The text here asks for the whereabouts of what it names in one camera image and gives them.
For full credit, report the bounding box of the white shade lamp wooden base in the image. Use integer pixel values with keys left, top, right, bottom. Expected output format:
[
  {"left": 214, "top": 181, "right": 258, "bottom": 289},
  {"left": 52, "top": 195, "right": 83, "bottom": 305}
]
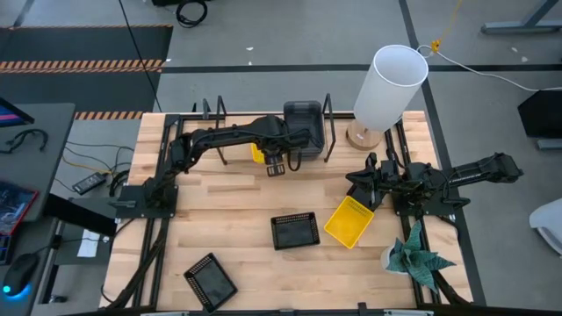
[{"left": 345, "top": 44, "right": 429, "bottom": 152}]

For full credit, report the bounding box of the grey metal table leg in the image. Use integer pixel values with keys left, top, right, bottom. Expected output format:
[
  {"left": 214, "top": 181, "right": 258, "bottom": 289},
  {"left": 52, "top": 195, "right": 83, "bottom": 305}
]
[{"left": 480, "top": 0, "right": 562, "bottom": 35}]

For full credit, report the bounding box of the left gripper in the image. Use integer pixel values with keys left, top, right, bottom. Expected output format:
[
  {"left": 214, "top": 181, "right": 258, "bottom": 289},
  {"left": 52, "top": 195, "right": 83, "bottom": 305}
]
[{"left": 262, "top": 130, "right": 292, "bottom": 177}]

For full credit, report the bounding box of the black mat with hazard stripes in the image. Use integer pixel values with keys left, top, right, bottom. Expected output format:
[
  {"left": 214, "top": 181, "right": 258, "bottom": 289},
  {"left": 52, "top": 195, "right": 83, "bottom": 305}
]
[{"left": 0, "top": 24, "right": 175, "bottom": 120}]

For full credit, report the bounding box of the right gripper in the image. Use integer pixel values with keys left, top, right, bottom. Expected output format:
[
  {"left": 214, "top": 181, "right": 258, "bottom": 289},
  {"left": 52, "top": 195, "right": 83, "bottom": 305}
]
[{"left": 345, "top": 152, "right": 412, "bottom": 212}]

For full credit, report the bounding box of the grey desk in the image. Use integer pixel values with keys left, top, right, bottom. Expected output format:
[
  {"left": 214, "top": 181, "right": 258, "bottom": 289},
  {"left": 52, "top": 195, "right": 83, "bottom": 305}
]
[{"left": 0, "top": 103, "right": 76, "bottom": 316}]

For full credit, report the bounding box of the white lamp cable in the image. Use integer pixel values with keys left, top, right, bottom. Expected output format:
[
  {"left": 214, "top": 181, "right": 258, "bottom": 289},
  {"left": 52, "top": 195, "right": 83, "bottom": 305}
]
[{"left": 416, "top": 43, "right": 562, "bottom": 93}]

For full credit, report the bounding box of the black metal shelf frame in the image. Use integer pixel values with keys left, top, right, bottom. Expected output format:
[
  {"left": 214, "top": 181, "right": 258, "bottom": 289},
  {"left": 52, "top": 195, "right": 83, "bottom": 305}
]
[
  {"left": 213, "top": 95, "right": 229, "bottom": 167},
  {"left": 322, "top": 92, "right": 337, "bottom": 163}
]

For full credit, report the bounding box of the coiled black cable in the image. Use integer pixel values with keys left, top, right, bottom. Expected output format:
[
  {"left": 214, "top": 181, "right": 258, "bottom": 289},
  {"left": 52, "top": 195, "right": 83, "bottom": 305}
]
[{"left": 175, "top": 0, "right": 208, "bottom": 29}]

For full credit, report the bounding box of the long black cable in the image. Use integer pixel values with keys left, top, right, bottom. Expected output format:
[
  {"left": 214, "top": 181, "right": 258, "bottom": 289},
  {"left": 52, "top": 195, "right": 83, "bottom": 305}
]
[{"left": 118, "top": 0, "right": 163, "bottom": 113}]

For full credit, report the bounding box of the black rectangular box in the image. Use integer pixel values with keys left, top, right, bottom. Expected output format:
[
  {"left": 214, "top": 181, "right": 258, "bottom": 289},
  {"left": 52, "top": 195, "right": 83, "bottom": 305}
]
[{"left": 517, "top": 89, "right": 562, "bottom": 140}]

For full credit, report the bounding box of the green plant in white pot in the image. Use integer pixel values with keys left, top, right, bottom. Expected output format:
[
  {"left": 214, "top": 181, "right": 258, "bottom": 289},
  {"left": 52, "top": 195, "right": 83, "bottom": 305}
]
[{"left": 379, "top": 220, "right": 457, "bottom": 293}]

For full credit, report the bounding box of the yellow knotted rope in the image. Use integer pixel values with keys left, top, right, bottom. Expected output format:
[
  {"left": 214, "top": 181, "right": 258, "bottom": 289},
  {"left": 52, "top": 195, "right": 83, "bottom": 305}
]
[{"left": 431, "top": 0, "right": 465, "bottom": 54}]

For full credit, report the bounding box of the black computer mouse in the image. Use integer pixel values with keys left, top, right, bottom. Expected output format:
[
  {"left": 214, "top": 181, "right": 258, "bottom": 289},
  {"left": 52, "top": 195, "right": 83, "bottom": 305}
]
[{"left": 2, "top": 253, "right": 40, "bottom": 299}]

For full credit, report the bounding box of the monitor with colourful screen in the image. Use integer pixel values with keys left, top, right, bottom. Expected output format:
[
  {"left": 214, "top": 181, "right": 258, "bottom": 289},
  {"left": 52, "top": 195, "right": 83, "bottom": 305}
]
[{"left": 0, "top": 97, "right": 35, "bottom": 128}]

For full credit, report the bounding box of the white chair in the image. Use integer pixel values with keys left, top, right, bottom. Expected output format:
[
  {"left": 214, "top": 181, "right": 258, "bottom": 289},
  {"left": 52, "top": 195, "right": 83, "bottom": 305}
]
[{"left": 529, "top": 197, "right": 562, "bottom": 255}]

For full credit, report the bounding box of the black aluminium table frame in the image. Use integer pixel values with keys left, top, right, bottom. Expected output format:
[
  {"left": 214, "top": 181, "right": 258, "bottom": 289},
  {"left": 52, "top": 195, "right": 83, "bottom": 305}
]
[{"left": 101, "top": 98, "right": 474, "bottom": 316}]

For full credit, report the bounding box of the red and blue box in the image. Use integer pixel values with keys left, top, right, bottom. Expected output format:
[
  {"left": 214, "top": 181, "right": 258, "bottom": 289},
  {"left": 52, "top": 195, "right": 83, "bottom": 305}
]
[{"left": 0, "top": 181, "right": 39, "bottom": 238}]

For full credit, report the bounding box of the black perforated plastic basket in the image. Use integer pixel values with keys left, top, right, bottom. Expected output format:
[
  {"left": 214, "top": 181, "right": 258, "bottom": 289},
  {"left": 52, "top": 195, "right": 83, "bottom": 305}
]
[
  {"left": 184, "top": 252, "right": 239, "bottom": 314},
  {"left": 270, "top": 212, "right": 321, "bottom": 251}
]

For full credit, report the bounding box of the white paper sheet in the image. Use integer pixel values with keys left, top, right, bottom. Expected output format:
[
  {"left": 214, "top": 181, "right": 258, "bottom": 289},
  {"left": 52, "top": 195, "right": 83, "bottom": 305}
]
[{"left": 77, "top": 229, "right": 101, "bottom": 258}]

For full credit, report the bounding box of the black power adapter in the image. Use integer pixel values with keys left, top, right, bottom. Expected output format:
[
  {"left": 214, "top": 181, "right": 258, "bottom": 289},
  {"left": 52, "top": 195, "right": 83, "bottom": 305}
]
[{"left": 72, "top": 172, "right": 109, "bottom": 196}]

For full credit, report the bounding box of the black flat panel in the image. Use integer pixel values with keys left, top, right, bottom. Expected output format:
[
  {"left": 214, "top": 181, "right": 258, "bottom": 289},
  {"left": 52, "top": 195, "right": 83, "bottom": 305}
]
[{"left": 43, "top": 194, "right": 118, "bottom": 237}]

